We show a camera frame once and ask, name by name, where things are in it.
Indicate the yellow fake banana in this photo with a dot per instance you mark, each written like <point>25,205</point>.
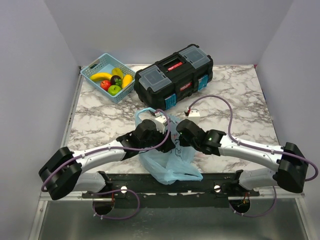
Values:
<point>100,76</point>

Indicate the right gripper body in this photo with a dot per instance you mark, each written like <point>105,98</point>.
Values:
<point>184,142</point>

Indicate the black mounting rail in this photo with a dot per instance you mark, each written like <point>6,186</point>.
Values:
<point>123,190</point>

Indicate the light blue plastic basket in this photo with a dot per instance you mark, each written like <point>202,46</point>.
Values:
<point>105,63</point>

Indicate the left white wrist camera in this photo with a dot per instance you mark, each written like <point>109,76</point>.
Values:
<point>161,123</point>

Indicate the yellow fake mango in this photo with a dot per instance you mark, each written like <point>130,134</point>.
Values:
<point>127,79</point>

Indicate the red fake fruit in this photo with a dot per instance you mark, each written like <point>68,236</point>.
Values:
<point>105,84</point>

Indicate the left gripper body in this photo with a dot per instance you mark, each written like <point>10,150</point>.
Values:
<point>157,138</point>

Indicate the black plastic toolbox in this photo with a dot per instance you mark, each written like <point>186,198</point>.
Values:
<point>170,80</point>

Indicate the dark purple fake mangosteen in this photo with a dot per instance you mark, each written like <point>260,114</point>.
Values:
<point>116,80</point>

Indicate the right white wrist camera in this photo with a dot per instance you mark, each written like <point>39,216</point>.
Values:
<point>193,115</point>

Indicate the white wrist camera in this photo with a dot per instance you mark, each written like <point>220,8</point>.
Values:
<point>193,115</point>
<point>161,123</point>

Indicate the green fake apple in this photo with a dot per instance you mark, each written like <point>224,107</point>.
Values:
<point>114,90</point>

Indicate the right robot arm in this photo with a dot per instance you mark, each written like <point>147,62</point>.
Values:
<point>282,166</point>

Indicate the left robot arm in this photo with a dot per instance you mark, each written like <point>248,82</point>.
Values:
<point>67,171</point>

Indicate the light blue plastic bag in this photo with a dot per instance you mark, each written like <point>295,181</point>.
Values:
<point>172,166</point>

